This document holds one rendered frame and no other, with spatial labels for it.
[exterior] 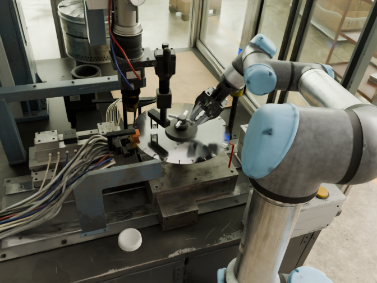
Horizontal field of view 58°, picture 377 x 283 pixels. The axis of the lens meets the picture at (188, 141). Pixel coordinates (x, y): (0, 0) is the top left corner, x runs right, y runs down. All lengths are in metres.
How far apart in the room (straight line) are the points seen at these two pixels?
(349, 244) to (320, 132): 1.79
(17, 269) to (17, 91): 0.54
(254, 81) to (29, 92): 0.73
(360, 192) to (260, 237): 2.00
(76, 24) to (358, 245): 1.91
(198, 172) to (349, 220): 1.42
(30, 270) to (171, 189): 0.46
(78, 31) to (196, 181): 0.86
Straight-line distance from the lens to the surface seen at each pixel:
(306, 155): 0.50
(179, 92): 1.72
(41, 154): 1.27
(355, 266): 2.19
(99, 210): 1.05
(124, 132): 1.09
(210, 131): 1.16
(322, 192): 1.12
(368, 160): 0.53
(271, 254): 0.66
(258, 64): 0.87
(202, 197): 1.18
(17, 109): 1.57
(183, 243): 1.09
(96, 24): 1.04
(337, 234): 2.28
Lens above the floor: 1.66
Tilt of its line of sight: 40 degrees down
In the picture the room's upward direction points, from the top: 5 degrees clockwise
